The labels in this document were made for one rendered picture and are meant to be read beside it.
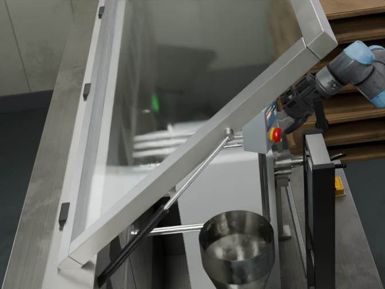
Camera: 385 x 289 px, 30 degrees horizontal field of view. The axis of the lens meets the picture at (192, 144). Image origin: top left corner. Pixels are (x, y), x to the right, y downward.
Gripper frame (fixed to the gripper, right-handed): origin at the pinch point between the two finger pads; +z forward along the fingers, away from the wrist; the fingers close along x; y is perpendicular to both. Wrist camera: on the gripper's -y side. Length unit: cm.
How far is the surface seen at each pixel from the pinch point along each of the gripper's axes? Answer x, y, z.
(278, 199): 3.6, -15.7, 13.6
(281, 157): 24.9, 8.4, -5.5
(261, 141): 57, 34, -18
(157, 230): 54, 32, 14
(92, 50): 13, 58, 9
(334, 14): -150, -57, -12
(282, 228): 3.6, -25.0, 20.7
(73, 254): 88, 58, 4
